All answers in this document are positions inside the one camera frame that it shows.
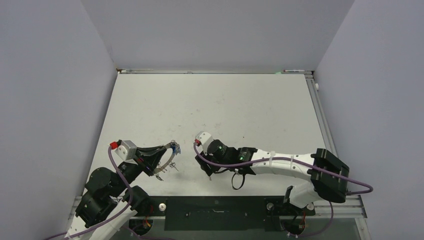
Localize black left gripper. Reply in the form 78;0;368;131
110;145;167;197

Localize large metal keyring with rings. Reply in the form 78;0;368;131
153;140;181;181

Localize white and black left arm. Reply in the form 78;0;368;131
64;140;181;240

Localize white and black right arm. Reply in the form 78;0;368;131
193;139;350;214

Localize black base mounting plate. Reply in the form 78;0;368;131
129;196;316;235

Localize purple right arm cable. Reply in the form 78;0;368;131
193;140;374;196

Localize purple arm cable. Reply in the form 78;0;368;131
193;140;374;196
43;142;134;240

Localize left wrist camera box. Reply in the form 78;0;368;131
114;140;137;161

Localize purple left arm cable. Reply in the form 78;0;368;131
43;142;134;240

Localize aluminium table frame rail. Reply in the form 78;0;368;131
305;74;338;156

